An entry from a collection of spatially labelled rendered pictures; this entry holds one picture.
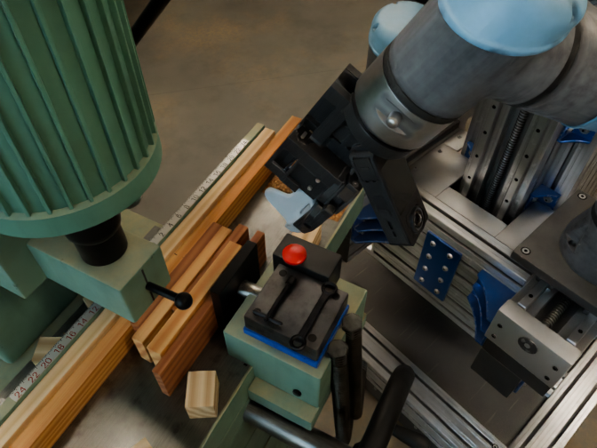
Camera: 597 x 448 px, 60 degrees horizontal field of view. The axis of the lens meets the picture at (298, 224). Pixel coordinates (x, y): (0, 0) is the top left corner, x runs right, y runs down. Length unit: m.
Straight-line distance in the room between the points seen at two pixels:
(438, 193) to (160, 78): 1.93
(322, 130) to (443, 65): 0.14
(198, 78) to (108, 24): 2.38
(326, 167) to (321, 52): 2.49
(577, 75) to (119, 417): 0.59
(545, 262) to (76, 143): 0.77
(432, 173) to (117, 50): 0.88
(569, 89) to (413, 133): 0.11
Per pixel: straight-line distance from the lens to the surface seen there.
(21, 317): 0.87
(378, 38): 1.02
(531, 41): 0.35
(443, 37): 0.35
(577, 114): 0.43
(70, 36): 0.38
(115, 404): 0.71
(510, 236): 1.11
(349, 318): 0.65
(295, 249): 0.64
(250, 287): 0.68
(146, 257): 0.60
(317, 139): 0.46
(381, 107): 0.39
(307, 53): 2.92
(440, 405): 1.44
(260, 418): 0.75
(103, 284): 0.59
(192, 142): 2.38
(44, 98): 0.38
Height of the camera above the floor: 1.53
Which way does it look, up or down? 50 degrees down
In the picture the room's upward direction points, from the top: straight up
